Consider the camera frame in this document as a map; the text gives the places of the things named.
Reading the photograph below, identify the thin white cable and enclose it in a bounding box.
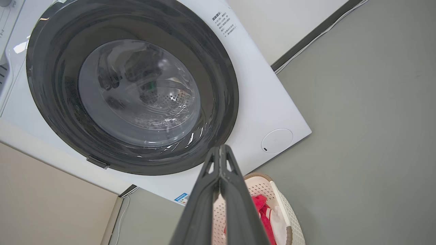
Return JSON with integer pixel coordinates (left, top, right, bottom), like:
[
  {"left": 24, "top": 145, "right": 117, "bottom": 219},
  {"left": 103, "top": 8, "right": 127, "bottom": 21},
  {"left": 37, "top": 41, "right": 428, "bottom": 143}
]
[
  {"left": 114, "top": 186, "right": 137, "bottom": 245},
  {"left": 274, "top": 0, "right": 370, "bottom": 75}
]

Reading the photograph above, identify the dark baseboard strip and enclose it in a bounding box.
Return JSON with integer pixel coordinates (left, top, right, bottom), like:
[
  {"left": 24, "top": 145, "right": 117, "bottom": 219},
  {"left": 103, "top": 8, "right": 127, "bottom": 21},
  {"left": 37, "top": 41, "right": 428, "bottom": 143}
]
[{"left": 271, "top": 0, "right": 365, "bottom": 72}]

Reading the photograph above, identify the dark round washing machine door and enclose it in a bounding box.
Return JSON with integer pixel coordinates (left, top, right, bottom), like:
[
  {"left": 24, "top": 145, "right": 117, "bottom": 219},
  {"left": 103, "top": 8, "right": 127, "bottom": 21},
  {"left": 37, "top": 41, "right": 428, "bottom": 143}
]
[{"left": 26, "top": 0, "right": 239, "bottom": 176}]

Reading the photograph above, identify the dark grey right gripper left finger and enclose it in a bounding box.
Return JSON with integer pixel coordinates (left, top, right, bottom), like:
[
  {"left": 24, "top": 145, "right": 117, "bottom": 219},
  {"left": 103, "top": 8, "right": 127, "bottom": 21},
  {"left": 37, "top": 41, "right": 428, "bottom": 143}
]
[{"left": 169, "top": 146, "right": 222, "bottom": 245}]

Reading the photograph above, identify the white detergent drawer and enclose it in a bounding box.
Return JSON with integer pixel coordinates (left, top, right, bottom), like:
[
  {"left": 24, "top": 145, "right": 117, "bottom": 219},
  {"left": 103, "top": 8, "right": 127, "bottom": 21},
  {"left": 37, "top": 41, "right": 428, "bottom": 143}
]
[{"left": 0, "top": 51, "right": 14, "bottom": 106}]

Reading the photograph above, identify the round white filter cover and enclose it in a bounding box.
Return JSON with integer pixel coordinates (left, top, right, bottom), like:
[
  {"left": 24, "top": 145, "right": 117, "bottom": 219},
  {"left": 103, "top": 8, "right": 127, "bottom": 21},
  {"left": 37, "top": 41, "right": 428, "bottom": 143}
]
[{"left": 261, "top": 128, "right": 293, "bottom": 154}]

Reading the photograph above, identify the white garment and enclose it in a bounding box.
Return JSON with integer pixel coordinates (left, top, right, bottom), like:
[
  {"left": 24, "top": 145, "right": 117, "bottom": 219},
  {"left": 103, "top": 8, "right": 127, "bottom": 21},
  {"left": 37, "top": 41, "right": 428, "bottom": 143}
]
[{"left": 267, "top": 206, "right": 289, "bottom": 245}]

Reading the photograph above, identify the white front-load washing machine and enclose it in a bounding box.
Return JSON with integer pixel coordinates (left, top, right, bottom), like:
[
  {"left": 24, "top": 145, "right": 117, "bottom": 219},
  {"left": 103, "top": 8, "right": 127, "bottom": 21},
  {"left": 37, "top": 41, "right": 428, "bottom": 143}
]
[{"left": 0, "top": 0, "right": 312, "bottom": 206}]

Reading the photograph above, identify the red garment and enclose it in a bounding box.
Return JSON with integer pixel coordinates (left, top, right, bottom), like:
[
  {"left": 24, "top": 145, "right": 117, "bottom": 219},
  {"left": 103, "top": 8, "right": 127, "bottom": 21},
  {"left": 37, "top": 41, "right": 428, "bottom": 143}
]
[{"left": 251, "top": 194, "right": 277, "bottom": 245}]

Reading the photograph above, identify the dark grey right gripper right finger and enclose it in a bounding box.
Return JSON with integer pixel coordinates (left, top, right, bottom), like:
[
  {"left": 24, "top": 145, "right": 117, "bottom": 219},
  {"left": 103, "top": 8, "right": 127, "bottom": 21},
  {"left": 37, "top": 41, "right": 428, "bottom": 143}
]
[{"left": 220, "top": 145, "right": 271, "bottom": 245}]

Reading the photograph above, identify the white perforated laundry basket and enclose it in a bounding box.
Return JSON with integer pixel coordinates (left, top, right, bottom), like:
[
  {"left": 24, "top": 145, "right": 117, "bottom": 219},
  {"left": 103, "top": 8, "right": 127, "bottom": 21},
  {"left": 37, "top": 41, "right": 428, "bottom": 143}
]
[{"left": 212, "top": 173, "right": 306, "bottom": 245}]

